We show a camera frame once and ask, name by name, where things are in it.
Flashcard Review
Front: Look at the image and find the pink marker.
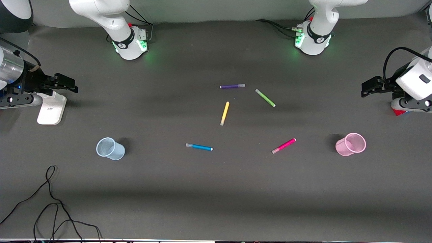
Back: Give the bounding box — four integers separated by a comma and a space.
271, 138, 297, 155

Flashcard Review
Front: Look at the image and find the blue marker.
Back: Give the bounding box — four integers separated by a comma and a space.
185, 143, 213, 151

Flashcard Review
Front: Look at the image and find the white stand with base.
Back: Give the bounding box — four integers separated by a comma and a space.
37, 91, 67, 125

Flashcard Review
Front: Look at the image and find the translucent pink cup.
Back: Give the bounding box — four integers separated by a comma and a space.
335, 133, 367, 157

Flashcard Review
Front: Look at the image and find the translucent blue cup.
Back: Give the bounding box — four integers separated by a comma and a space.
96, 137, 126, 161

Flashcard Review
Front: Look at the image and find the green marker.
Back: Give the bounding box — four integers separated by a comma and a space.
255, 89, 276, 108

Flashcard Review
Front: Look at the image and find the yellow marker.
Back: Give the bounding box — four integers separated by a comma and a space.
220, 101, 230, 126

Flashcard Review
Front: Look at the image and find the dark grey table mat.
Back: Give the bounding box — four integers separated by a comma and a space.
0, 15, 432, 241

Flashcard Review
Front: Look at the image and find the black right arm base cable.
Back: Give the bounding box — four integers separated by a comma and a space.
125, 5, 154, 43

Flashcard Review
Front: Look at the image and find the black arm base cable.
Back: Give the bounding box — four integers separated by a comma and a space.
255, 19, 301, 38
125, 5, 154, 43

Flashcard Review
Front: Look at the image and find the black left arm base cable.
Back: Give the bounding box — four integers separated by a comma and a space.
255, 19, 301, 38

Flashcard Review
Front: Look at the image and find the thin black loose cable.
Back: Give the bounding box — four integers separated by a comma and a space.
0, 165, 102, 242

